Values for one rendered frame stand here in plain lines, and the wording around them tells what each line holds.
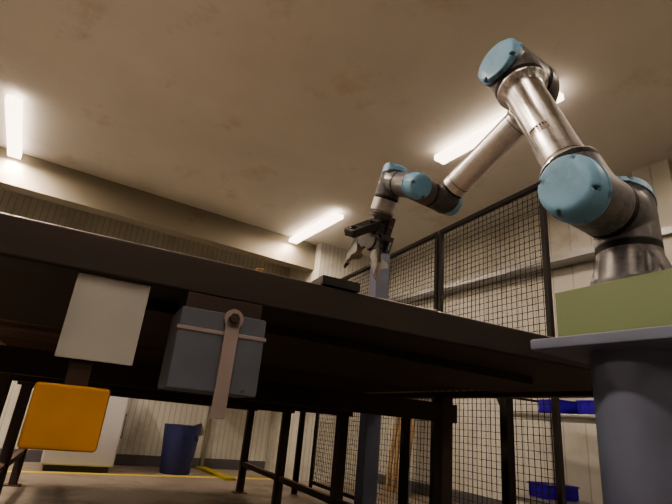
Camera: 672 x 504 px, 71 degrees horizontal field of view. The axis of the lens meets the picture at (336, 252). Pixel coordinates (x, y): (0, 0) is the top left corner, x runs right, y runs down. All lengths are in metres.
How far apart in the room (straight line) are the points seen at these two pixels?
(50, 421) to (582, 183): 0.89
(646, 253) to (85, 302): 0.95
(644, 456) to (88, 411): 0.82
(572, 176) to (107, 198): 5.62
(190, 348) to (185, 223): 5.54
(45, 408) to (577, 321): 0.85
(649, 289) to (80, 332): 0.88
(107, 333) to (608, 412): 0.82
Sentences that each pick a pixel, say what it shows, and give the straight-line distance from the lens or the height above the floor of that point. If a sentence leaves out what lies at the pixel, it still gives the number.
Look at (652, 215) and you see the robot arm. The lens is 1.08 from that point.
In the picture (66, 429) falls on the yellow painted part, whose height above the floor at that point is 0.65.
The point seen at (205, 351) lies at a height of 0.77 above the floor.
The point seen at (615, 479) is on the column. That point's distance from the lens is 0.96.
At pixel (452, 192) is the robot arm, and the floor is 1.34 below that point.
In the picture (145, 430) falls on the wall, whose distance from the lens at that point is 6.68.
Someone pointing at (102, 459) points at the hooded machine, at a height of 0.13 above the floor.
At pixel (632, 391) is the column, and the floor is 0.78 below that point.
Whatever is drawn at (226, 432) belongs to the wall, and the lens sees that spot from 6.98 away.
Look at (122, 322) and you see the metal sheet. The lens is 0.76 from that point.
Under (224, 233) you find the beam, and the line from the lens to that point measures 6.38.
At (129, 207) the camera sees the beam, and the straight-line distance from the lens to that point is 6.16.
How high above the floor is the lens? 0.68
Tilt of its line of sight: 20 degrees up
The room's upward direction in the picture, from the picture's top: 6 degrees clockwise
